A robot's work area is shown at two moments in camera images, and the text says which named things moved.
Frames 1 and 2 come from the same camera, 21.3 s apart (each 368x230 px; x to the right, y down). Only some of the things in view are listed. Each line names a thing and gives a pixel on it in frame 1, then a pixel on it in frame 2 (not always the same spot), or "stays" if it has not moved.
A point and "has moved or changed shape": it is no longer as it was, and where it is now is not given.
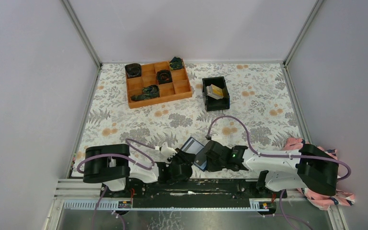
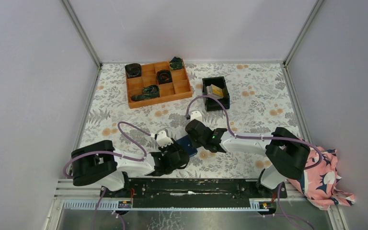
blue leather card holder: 193,146 has moved or changed shape
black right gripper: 211,167 to 196,143
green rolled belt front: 149,91 stays
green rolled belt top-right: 176,63 stays
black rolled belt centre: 164,76 stays
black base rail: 195,193 stays
